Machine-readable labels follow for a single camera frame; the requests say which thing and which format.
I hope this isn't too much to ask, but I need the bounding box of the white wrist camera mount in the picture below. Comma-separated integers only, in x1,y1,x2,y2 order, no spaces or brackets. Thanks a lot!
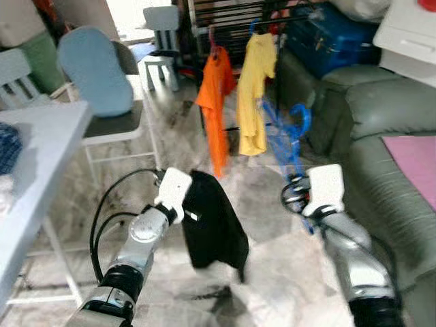
302,164,345,217
153,167,193,220

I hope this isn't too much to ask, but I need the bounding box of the pink clothes hanger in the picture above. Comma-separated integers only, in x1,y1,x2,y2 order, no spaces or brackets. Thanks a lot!
208,26,222,59

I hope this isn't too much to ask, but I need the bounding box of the light blue cushion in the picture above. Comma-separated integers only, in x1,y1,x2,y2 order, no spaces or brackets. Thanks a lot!
57,26,135,118

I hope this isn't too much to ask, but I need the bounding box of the grey green leather sofa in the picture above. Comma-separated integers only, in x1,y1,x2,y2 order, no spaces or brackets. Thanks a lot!
276,51,436,327

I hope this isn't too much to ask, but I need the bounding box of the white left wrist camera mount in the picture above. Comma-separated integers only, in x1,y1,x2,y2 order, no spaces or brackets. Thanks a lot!
153,167,193,220

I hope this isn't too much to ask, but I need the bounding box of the black garment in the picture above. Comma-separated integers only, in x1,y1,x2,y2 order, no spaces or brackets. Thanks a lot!
181,170,249,283

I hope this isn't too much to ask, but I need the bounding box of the green mesh storage bin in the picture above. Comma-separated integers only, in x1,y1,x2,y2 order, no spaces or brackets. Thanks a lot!
17,31,65,93

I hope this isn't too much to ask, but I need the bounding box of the pale blue child chair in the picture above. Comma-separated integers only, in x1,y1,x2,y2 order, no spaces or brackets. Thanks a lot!
140,5,181,93
0,48,52,113

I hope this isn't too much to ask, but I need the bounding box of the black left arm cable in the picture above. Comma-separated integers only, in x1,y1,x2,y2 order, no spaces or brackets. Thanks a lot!
94,213,142,263
91,168,164,283

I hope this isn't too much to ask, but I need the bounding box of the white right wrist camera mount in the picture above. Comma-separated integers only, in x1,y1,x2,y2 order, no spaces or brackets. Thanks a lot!
302,164,345,217

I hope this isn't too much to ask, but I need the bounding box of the yellow t-shirt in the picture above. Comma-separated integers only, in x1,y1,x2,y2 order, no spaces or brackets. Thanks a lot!
236,33,279,156

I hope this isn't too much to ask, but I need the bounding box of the blue plaid shirt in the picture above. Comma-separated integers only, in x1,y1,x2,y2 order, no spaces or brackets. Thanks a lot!
0,121,25,176

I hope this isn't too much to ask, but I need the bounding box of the white boxy appliance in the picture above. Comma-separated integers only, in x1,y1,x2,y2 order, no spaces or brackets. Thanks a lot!
373,0,436,79

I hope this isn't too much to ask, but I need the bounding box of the blue hard suitcase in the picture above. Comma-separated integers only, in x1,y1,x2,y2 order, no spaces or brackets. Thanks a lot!
283,3,379,77

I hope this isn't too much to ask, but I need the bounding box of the pink sheet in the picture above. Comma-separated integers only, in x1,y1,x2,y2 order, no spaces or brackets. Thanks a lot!
381,135,436,212

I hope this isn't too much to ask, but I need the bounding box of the black drying rack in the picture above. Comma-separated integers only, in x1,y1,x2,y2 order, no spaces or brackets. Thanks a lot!
187,0,321,48

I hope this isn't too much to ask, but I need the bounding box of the blue floor mat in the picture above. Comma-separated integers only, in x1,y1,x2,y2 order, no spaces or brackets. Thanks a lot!
129,42,157,62

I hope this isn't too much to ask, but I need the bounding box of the white folding table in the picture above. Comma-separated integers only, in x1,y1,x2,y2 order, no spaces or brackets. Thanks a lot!
0,102,93,307

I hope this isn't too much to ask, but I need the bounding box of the orange t-shirt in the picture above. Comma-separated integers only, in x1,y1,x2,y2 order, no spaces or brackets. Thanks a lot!
196,46,237,178

